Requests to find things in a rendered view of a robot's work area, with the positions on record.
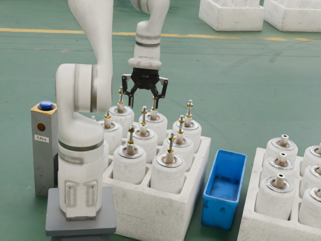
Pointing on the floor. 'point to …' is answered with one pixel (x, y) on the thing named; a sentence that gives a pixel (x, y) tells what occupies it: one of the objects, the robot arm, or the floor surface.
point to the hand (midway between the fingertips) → (143, 104)
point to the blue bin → (223, 190)
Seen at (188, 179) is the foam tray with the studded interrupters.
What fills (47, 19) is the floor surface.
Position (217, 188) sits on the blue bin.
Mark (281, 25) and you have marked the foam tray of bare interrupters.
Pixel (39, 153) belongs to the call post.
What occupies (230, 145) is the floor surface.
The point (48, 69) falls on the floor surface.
